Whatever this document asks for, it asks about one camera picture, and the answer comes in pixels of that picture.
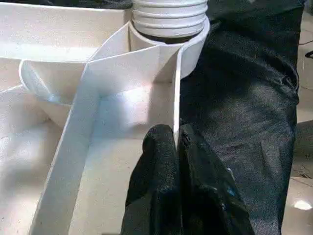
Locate black plastic mat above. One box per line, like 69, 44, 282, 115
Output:
177, 0, 304, 235

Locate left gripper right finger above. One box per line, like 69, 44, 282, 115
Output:
178, 123, 255, 235

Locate black floor cable bundle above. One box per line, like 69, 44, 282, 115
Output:
299, 40, 313, 59

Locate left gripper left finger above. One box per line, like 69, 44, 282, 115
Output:
126, 124, 181, 235

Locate white plastic table leg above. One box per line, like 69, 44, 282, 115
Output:
131, 0, 208, 39

